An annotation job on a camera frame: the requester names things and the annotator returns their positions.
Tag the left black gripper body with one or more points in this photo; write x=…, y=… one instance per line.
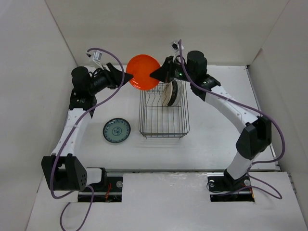
x=100, y=81

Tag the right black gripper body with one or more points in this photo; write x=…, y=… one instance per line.
x=175, y=70

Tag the black plate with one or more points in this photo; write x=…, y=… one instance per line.
x=174, y=93

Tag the orange plate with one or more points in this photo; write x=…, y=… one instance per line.
x=141, y=66

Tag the cream floral plate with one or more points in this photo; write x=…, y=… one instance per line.
x=166, y=94

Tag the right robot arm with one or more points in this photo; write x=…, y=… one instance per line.
x=255, y=131

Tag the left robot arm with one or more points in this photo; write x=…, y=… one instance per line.
x=62, y=169

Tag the blue patterned plate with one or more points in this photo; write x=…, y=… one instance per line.
x=116, y=130

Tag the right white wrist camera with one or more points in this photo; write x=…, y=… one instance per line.
x=175, y=48

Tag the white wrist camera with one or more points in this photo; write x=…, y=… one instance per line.
x=175, y=48
x=96, y=56

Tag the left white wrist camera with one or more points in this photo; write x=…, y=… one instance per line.
x=96, y=56

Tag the grey wire dish rack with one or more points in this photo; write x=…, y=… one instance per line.
x=157, y=121

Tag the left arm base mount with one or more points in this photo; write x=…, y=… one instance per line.
x=107, y=186

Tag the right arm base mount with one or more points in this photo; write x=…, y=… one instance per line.
x=222, y=190

